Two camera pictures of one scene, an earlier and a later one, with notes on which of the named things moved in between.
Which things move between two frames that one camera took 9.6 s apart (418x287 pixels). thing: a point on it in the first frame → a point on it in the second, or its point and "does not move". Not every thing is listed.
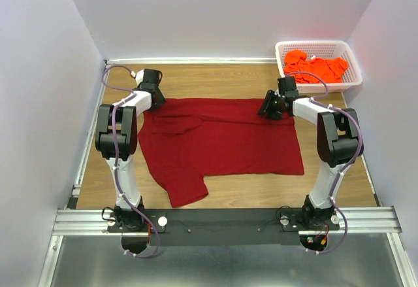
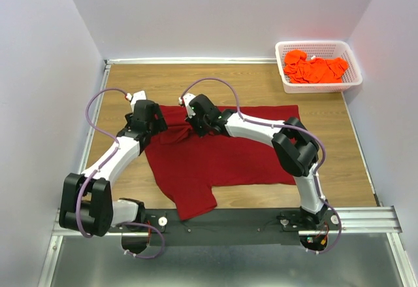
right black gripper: [267, 104] → [198, 128]
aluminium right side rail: [375, 197] does not move
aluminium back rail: [189, 61] does not move
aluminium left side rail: [73, 199] does not move
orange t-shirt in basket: [331, 70] does not move
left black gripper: [158, 101] → [158, 123]
